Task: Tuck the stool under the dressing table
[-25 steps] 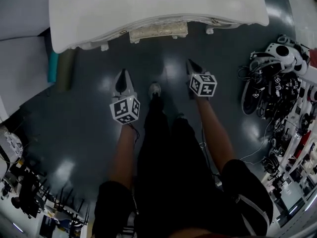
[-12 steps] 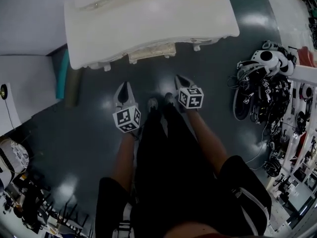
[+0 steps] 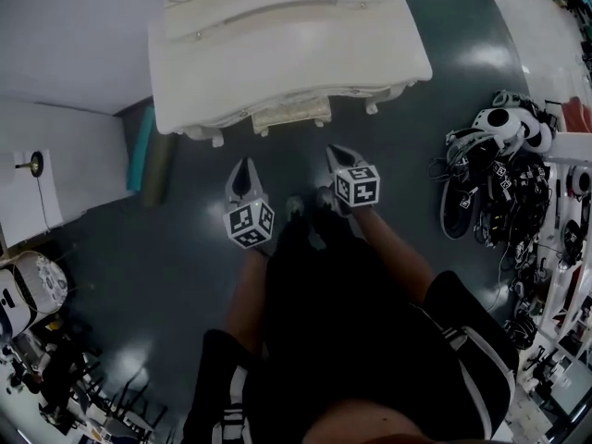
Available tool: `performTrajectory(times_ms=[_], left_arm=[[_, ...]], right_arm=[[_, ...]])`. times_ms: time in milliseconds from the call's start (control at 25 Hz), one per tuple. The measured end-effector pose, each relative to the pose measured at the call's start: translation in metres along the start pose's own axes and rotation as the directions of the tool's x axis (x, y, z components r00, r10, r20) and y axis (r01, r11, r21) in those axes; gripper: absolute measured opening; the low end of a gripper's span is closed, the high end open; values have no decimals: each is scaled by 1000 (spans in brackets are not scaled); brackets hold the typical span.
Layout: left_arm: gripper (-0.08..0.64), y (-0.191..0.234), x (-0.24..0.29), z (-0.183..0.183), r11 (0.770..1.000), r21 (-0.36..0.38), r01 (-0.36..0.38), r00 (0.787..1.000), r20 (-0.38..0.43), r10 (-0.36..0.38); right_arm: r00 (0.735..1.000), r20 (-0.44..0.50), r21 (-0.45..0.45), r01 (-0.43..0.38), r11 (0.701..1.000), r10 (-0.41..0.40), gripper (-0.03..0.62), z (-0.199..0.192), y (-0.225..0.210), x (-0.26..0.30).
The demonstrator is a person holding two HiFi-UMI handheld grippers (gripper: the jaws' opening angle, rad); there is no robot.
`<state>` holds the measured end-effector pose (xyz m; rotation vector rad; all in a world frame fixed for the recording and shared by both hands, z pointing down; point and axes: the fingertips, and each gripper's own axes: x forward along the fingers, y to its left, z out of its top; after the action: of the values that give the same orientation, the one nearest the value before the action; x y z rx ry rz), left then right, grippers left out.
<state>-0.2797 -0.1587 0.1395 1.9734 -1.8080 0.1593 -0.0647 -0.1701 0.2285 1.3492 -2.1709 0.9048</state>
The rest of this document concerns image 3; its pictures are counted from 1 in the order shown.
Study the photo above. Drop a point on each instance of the round patterned pouf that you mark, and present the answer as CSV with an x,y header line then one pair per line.
x,y
44,282

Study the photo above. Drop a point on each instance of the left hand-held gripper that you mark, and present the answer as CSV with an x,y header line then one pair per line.
x,y
250,224

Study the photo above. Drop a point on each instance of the person's left forearm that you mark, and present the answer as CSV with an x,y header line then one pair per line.
x,y
250,294

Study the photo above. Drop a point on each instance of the cream upholstered stool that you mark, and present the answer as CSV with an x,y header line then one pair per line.
x,y
291,111

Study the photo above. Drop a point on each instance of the white dressing table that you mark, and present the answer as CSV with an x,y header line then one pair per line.
x,y
287,49

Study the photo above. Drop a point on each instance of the red cushion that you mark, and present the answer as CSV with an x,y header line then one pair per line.
x,y
578,114

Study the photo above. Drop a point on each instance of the grey-green headset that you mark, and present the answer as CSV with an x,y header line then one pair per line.
x,y
511,99

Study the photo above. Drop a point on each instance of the teal rolled mat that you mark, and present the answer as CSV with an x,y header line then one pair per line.
x,y
141,151

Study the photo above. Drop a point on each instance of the white side cabinet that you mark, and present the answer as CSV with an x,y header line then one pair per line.
x,y
83,155

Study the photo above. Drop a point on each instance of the white and black device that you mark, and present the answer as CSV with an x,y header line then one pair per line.
x,y
14,301

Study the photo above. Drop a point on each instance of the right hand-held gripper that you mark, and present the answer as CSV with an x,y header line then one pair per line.
x,y
358,187

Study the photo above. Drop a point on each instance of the person's right grey shoe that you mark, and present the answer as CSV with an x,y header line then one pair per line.
x,y
324,198

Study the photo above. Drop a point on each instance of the person's left grey shoe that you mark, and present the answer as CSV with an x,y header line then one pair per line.
x,y
295,207

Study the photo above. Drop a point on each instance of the person's grey shoe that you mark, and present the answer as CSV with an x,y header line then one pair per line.
x,y
324,198
295,207

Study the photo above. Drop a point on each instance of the person's right forearm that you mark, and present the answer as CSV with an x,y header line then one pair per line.
x,y
393,252

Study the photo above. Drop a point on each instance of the olive rolled mat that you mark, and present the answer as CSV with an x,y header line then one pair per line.
x,y
159,169

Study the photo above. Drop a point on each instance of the large white headset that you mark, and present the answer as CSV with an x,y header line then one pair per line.
x,y
501,125

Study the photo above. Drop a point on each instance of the person's black clothing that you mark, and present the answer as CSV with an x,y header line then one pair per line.
x,y
351,340

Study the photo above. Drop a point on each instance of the small white headset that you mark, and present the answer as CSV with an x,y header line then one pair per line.
x,y
538,132

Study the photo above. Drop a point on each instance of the brass lamp base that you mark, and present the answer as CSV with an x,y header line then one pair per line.
x,y
33,164

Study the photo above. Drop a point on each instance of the white shelf frame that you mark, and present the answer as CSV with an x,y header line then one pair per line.
x,y
566,257

